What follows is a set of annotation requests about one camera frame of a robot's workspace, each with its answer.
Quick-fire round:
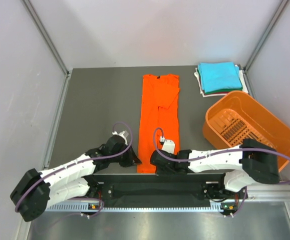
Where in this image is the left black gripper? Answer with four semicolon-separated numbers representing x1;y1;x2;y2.
110;142;141;168

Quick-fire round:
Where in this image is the orange t shirt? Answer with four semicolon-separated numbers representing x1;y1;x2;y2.
137;74;180;174

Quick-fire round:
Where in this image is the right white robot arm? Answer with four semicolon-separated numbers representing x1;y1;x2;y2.
150;138;280;198

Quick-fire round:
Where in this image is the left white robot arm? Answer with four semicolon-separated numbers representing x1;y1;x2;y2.
10;132;141;222

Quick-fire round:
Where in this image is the orange plastic basket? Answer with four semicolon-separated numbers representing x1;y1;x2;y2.
202;91;290;157

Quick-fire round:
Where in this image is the folded green t shirt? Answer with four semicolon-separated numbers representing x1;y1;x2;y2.
202;87;243;95

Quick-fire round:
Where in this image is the folded white t shirt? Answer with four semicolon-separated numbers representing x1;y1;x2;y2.
194;68;249;96

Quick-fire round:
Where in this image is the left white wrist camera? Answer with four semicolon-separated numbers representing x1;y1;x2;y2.
112;130;129;141

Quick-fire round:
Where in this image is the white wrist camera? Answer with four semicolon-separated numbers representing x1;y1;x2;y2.
112;130;129;141
159;136;175;154

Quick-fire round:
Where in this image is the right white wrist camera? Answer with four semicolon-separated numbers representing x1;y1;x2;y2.
159;136;175;154

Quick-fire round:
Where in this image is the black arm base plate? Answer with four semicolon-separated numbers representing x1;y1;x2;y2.
85;173;244;208

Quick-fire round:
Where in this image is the grey slotted cable duct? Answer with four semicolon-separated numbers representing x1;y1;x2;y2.
46;201;237;213

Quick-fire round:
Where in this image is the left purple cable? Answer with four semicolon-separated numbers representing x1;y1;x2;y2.
14;121;133;216

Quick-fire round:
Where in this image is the aluminium frame rail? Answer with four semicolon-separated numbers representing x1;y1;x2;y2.
22;0;72;76

